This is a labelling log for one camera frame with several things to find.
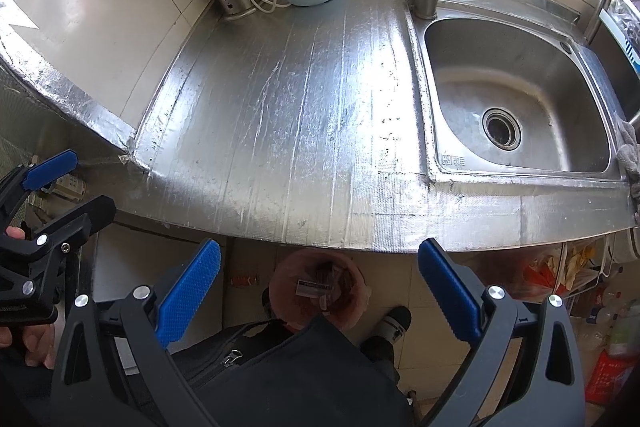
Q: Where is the steel sink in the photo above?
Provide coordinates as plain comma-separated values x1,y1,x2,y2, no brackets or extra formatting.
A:
407,4,628,182

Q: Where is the red packet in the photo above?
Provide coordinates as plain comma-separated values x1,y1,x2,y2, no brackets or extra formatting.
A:
584,348,627,407

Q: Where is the person's shoe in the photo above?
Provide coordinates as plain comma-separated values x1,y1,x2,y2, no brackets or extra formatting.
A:
360,306,412,363

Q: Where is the grey cloth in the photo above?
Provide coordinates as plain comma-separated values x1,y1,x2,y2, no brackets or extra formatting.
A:
616,119,640,228

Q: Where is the white power strip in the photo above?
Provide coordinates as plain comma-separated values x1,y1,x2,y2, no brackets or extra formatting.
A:
37,174,86,200

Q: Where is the person's left hand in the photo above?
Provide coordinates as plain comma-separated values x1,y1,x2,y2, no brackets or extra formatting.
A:
0,226,57,370

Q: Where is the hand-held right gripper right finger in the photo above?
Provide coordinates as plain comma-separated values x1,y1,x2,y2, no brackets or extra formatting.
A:
417,237,587,427

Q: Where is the white wire rack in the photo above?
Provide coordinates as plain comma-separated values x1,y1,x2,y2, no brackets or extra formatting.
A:
560,232,627,308

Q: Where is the red plastic bin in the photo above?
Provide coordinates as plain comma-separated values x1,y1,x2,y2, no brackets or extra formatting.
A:
269,249,371,333

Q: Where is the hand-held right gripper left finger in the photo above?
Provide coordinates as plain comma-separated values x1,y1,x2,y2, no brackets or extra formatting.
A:
50,238,223,427

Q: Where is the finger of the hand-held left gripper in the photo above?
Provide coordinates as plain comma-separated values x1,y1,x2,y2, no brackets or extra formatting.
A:
0,150,80,228
0,195,117,304

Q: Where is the sink drain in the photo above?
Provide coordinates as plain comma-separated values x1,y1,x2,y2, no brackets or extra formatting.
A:
481,108,522,152

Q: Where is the red plastic bag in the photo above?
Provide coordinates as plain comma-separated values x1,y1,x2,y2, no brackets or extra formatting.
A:
517,252,566,303

